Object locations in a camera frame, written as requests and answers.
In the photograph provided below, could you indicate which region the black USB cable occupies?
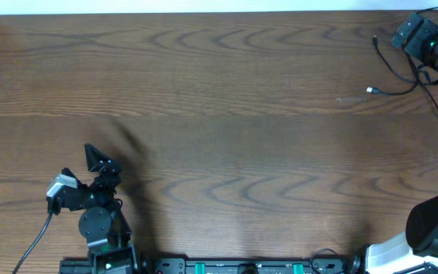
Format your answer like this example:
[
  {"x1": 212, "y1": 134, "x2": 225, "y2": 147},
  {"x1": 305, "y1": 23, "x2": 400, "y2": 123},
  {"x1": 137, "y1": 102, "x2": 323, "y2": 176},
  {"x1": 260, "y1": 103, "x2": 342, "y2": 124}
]
[{"x1": 366, "y1": 5, "x2": 438, "y2": 130}]

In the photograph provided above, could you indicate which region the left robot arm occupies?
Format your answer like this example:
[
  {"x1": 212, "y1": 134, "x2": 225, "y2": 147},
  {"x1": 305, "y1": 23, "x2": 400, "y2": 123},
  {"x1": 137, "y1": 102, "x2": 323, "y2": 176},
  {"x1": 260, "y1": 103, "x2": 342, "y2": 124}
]
[{"x1": 46, "y1": 144, "x2": 140, "y2": 274}]

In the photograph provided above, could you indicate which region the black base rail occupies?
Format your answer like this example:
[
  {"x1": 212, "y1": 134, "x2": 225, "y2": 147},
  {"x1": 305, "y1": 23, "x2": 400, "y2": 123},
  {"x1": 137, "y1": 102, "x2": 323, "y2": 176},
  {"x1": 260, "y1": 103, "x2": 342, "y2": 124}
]
[{"x1": 59, "y1": 248, "x2": 364, "y2": 274}]

